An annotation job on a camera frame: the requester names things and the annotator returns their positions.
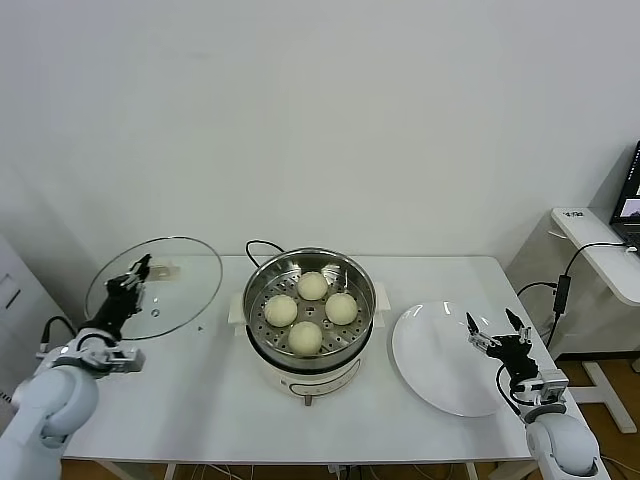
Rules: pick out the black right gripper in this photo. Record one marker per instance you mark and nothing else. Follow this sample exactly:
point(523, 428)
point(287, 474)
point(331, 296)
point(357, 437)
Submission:
point(515, 357)

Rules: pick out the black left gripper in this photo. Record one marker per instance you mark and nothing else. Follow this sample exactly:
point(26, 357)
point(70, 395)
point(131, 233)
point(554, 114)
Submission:
point(117, 307)

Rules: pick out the round glass pot lid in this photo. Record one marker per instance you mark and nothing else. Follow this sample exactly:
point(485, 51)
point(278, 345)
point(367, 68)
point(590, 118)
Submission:
point(190, 280)

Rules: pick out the white steamed baozi bun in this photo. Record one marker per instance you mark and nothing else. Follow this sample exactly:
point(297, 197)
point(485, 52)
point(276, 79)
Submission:
point(313, 286)
point(305, 339)
point(281, 311)
point(341, 308)

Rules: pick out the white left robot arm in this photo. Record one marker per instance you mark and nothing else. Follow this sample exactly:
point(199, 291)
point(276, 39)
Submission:
point(55, 400)

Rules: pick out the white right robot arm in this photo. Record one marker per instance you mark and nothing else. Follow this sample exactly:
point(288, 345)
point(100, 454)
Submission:
point(560, 445)

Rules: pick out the perforated stainless steel steamer basket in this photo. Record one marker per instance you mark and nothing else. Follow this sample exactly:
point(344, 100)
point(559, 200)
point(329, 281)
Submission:
point(350, 280)

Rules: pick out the large white round plate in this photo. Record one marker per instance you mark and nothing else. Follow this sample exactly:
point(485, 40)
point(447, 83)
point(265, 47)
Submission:
point(430, 350)

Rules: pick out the black hanging power adapter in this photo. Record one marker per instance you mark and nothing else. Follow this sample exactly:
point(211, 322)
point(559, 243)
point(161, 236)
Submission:
point(560, 295)

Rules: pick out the white cabinet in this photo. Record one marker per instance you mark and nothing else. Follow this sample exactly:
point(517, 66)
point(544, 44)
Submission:
point(25, 300)

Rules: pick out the white side desk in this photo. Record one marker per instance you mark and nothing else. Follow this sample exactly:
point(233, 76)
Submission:
point(600, 270)

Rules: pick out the white table leg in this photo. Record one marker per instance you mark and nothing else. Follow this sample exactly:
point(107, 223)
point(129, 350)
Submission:
point(471, 472)
point(170, 472)

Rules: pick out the small printed label sticker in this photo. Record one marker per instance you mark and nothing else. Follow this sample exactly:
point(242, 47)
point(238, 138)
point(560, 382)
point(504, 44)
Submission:
point(573, 214)

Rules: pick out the black open laptop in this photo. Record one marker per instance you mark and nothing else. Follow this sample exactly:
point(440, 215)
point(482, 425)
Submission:
point(627, 200)

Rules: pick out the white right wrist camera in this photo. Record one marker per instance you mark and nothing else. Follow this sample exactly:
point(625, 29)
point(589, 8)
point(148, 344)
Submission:
point(552, 387)

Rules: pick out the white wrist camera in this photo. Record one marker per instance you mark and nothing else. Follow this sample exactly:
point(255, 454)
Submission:
point(552, 387)
point(125, 360)

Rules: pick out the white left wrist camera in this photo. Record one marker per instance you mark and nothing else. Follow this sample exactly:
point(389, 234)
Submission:
point(125, 360)

